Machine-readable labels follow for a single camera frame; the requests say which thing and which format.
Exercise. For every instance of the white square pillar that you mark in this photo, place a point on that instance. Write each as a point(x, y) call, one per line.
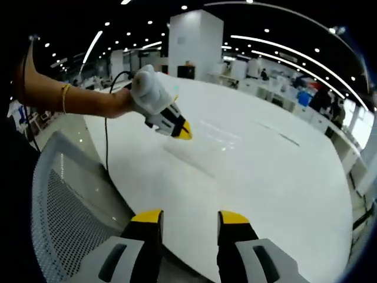
point(194, 41)

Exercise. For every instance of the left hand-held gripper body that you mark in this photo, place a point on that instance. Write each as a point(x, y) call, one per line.
point(150, 88)

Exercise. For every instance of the clear resealable plastic bag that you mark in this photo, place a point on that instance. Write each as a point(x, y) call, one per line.
point(206, 147)

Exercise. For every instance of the long ceiling light strip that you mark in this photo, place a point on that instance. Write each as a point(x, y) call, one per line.
point(294, 56)
point(92, 47)

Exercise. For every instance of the black cabinet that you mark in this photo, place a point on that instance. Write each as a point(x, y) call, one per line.
point(186, 72)

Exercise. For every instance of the person's dark clothing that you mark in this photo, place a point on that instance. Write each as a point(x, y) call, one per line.
point(14, 206)

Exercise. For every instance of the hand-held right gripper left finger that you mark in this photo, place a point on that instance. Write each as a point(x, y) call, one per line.
point(144, 253)

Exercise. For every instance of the grey mesh chair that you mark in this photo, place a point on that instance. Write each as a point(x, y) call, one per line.
point(70, 206)

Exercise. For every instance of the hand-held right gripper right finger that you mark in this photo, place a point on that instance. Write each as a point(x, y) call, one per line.
point(235, 253)

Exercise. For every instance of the person's left hand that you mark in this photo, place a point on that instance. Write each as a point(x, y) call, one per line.
point(120, 101)

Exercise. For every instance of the blue box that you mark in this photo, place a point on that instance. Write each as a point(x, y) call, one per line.
point(304, 98)

